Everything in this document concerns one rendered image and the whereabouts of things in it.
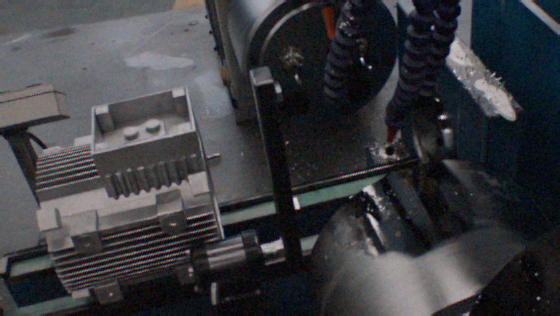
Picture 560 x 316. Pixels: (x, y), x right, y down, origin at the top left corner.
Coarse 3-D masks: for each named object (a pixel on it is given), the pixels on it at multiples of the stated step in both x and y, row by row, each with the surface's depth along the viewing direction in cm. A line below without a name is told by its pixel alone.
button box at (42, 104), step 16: (0, 96) 103; (16, 96) 103; (32, 96) 103; (48, 96) 104; (64, 96) 109; (0, 112) 103; (16, 112) 103; (32, 112) 103; (48, 112) 104; (64, 112) 107; (0, 128) 103
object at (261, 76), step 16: (256, 80) 66; (272, 80) 65; (256, 96) 66; (272, 96) 66; (272, 112) 67; (272, 128) 68; (272, 144) 70; (272, 160) 71; (272, 176) 72; (288, 176) 73; (272, 192) 76; (288, 192) 74; (288, 208) 75; (288, 224) 77; (288, 240) 78; (288, 256) 80
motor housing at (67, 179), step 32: (64, 160) 84; (64, 192) 82; (96, 192) 82; (160, 192) 83; (64, 224) 82; (128, 224) 80; (192, 224) 82; (64, 256) 81; (96, 256) 82; (128, 256) 83; (160, 256) 84
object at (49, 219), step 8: (48, 152) 89; (192, 176) 81; (200, 176) 81; (192, 184) 81; (200, 184) 81; (208, 184) 81; (192, 192) 81; (200, 192) 81; (208, 192) 81; (48, 208) 80; (56, 208) 81; (40, 216) 80; (48, 216) 80; (56, 216) 80; (40, 224) 80; (48, 224) 80; (56, 224) 80; (88, 288) 87; (72, 296) 87; (80, 296) 87; (88, 296) 87
